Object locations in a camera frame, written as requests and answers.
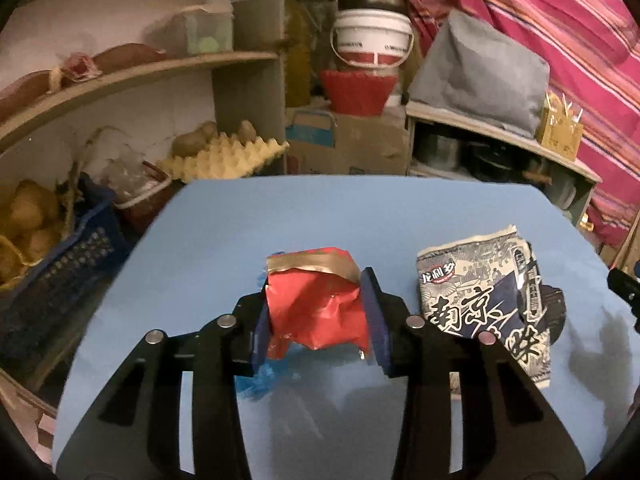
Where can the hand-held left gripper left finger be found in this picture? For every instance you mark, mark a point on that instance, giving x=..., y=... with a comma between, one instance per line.
x=260, y=330

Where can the dark printed snack packet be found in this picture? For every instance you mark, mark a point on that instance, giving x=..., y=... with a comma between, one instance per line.
x=475, y=310

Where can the yellow utensil holder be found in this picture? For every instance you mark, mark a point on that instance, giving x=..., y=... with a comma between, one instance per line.
x=560, y=135

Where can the yellow egg tray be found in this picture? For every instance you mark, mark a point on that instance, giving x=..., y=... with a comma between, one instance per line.
x=225, y=160

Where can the wooden shelf unit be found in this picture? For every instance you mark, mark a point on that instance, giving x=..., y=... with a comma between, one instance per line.
x=150, y=67

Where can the striped pink cloth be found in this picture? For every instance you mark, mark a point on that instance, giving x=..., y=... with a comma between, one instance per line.
x=575, y=20

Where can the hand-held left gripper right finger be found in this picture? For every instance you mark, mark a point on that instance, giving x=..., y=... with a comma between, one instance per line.
x=377, y=320

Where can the white pot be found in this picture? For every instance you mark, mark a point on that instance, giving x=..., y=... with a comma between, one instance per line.
x=562, y=190

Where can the clear plastic container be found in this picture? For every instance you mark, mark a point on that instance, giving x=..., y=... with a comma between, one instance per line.
x=205, y=32

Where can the white plastic bucket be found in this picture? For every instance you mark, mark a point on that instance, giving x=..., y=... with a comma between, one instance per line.
x=372, y=35

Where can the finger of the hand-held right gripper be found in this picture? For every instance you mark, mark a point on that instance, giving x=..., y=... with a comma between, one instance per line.
x=627, y=290

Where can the red woven bowl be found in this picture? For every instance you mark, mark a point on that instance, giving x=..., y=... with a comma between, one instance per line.
x=357, y=92

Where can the small steel pot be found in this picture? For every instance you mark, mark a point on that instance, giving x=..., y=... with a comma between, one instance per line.
x=440, y=150

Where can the grey fabric bag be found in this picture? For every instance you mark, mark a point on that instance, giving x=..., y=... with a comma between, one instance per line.
x=480, y=75

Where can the small red rimmed container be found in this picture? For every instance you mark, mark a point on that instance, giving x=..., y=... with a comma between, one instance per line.
x=140, y=195

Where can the bundle of chopsticks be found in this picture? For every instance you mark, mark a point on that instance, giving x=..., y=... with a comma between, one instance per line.
x=567, y=105

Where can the cardboard box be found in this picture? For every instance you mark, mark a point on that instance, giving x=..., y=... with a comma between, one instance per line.
x=360, y=142

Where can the wooden side table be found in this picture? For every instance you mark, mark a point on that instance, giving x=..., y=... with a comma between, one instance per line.
x=500, y=137

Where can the blue plastic crate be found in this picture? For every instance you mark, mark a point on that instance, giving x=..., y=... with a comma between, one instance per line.
x=70, y=270

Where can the blue plastic scrap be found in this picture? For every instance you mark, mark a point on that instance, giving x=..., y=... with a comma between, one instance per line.
x=260, y=382

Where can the red wrapper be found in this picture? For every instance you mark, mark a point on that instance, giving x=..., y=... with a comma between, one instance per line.
x=315, y=310

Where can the yellow oil bottle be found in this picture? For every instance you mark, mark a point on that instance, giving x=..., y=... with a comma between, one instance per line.
x=298, y=60

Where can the black pan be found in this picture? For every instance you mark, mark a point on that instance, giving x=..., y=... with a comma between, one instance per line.
x=497, y=162

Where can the sweet potato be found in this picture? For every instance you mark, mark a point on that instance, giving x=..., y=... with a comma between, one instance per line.
x=25, y=92
x=130, y=57

